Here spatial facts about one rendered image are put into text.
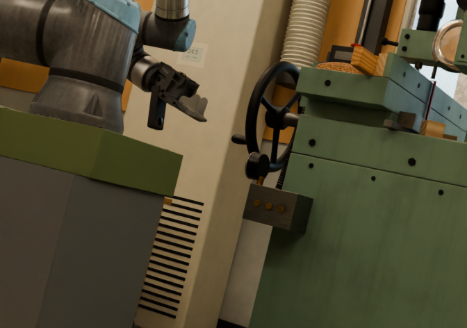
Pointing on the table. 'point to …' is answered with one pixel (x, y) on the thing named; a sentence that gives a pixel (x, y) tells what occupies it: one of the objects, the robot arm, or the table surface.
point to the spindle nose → (432, 5)
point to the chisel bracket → (416, 47)
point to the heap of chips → (339, 67)
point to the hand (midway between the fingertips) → (201, 120)
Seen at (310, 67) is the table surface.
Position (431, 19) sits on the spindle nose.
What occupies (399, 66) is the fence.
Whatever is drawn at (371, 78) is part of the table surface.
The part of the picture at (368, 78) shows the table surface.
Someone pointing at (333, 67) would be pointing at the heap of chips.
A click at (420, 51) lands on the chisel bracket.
